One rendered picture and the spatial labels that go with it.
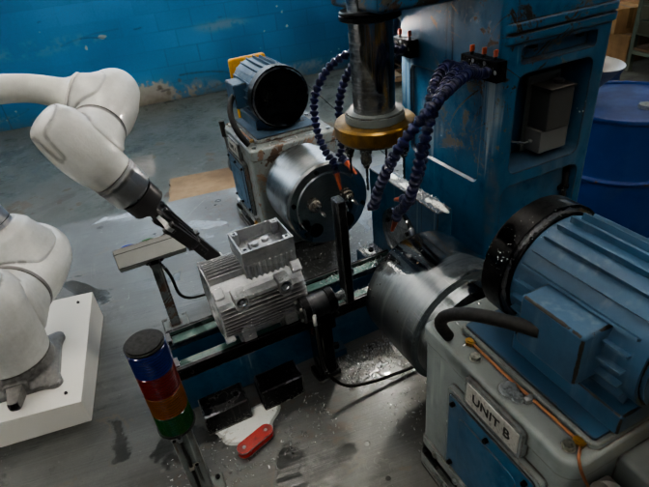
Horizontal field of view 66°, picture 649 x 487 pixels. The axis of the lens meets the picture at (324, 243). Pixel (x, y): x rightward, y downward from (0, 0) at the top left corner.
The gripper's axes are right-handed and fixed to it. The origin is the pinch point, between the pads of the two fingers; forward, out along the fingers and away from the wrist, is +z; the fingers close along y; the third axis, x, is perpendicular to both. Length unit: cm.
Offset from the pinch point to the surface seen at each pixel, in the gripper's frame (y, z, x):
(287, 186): 18.5, 14.1, -23.7
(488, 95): -21, 7, -65
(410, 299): -39.5, 13.6, -24.8
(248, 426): -24.4, 25.1, 19.1
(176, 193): 247, 93, 32
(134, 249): 17.2, -3.8, 14.5
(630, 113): 39, 119, -156
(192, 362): -12.5, 10.9, 18.5
